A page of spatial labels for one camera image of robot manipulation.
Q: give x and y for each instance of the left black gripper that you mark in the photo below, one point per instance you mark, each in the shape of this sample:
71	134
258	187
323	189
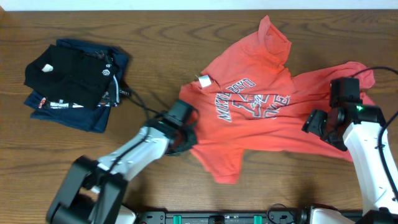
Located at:
192	140

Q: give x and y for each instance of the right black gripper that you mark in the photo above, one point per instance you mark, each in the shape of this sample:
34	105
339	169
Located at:
313	124

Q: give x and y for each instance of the red printed t-shirt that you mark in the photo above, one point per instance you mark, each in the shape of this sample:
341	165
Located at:
248	99

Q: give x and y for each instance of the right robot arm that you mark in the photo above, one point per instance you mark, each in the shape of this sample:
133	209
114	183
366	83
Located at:
361	131

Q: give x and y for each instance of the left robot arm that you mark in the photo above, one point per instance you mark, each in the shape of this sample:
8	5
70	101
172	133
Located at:
93	190

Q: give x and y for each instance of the black folded garment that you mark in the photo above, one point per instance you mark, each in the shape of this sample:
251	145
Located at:
77	78

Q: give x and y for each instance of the navy folded garment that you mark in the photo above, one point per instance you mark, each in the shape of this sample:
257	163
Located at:
76	116

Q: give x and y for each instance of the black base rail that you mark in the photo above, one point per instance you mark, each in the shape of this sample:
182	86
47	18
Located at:
275	214

